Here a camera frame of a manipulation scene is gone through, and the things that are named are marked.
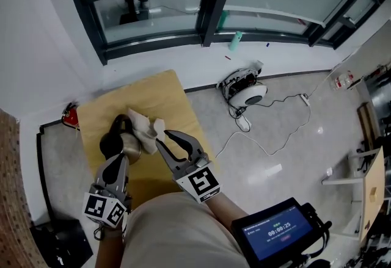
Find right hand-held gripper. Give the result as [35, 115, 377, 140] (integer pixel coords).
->
[156, 129, 221, 204]

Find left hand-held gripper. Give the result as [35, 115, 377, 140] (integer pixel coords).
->
[82, 153, 132, 228]

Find steel kettle with black lid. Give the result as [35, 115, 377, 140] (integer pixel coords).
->
[99, 113, 143, 167]

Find white cloth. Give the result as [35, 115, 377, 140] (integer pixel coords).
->
[126, 107, 167, 156]

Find person's right forearm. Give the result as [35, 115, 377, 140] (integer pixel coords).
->
[204, 192, 250, 231]

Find person's left forearm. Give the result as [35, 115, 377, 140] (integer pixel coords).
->
[95, 228, 125, 268]

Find white power adapter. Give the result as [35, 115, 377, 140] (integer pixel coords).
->
[236, 115, 252, 132]

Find red fire extinguisher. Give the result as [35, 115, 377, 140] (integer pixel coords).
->
[62, 102, 81, 131]

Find mint green bottle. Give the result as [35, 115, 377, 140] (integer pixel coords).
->
[229, 31, 244, 53]

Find black tablet with blue screen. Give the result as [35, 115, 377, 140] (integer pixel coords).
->
[231, 197, 332, 268]

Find black framed glass doors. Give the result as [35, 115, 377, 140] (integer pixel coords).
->
[59, 0, 391, 66]

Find clear bottles with red label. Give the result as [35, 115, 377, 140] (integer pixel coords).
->
[332, 70, 355, 90]

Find light wooden board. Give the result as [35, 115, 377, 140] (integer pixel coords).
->
[359, 146, 386, 243]

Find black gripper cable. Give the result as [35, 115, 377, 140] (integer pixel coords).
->
[93, 214, 129, 242]

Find long white cable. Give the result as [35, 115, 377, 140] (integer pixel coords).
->
[215, 101, 312, 159]

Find white round device with wires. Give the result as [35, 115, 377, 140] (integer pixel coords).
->
[216, 60, 269, 108]

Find white metal frame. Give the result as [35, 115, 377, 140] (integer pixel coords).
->
[321, 150, 367, 203]

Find brown wooden frame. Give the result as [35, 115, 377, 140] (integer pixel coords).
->
[357, 103, 380, 153]

